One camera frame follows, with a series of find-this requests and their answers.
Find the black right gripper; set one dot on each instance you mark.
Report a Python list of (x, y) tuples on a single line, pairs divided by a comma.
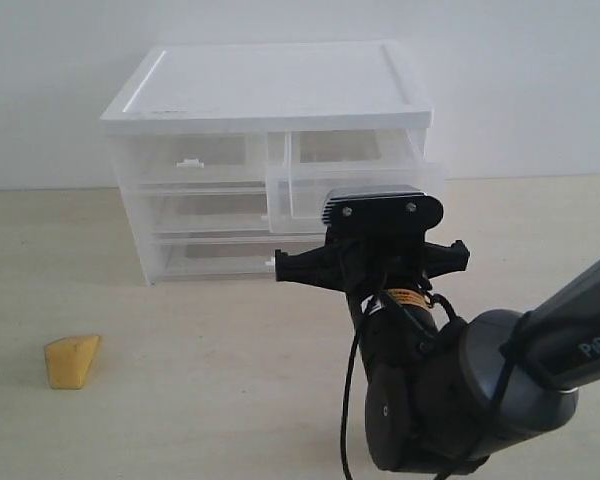
[(358, 266)]

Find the yellow cheese wedge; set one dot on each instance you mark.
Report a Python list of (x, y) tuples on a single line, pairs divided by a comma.
[(68, 361)]

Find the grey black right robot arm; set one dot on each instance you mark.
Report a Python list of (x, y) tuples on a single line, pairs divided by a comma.
[(444, 393)]

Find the clear bottom wide drawer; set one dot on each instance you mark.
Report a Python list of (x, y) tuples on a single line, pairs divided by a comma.
[(224, 256)]

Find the clear wide drawer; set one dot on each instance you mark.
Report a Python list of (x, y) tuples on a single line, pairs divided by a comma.
[(224, 256), (205, 209)]

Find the white plastic drawer cabinet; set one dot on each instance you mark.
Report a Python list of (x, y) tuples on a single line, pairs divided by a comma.
[(256, 89)]

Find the clear middle wide drawer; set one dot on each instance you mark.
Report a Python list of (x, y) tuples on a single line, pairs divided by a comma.
[(205, 209)]

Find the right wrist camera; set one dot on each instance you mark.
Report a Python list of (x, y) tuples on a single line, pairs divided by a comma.
[(380, 211)]

